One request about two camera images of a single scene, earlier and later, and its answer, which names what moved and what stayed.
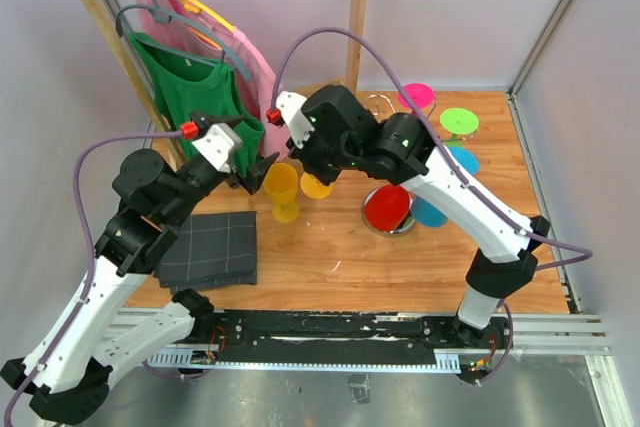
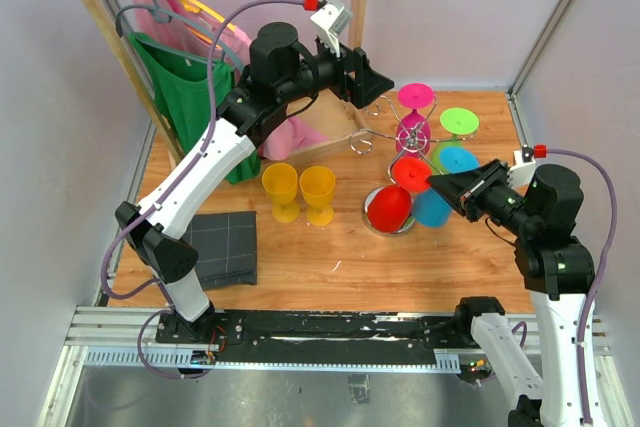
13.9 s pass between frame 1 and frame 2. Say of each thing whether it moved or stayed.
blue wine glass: stayed
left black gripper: moved
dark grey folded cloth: stayed
